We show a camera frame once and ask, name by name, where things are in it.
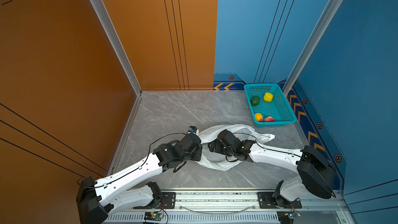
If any white plastic bag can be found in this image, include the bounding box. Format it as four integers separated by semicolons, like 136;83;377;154
197;124;275;172

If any yellow orange fruit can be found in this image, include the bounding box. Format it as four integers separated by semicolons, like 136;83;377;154
255;113;264;122

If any red peach fruit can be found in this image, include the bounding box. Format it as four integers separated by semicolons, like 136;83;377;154
264;116;275;122

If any dark green fruit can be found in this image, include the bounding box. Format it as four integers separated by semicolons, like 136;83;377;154
250;95;261;107

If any teal plastic basket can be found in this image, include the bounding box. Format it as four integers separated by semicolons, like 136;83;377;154
244;83;297;128

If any yellow lemon fruit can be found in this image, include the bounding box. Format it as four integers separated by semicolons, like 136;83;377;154
263;92;274;102

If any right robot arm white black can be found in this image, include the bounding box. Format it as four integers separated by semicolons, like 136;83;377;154
208;130;336;208

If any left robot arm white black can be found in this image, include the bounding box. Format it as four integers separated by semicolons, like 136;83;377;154
76;132;202;224

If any left circuit board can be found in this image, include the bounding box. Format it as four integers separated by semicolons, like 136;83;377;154
143;212;166;224

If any circuit board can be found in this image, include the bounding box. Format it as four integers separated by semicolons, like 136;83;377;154
277;211;301;224
143;212;166;224

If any right circuit board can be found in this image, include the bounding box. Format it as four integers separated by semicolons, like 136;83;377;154
277;211;301;224

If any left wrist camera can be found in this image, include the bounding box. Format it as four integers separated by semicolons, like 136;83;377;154
188;126;199;135

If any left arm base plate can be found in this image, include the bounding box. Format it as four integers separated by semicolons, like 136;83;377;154
134;192;176;209

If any aluminium front rail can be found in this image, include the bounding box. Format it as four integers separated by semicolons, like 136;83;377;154
88;186;348;215

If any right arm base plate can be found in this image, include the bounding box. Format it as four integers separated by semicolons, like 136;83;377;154
257;191;302;209

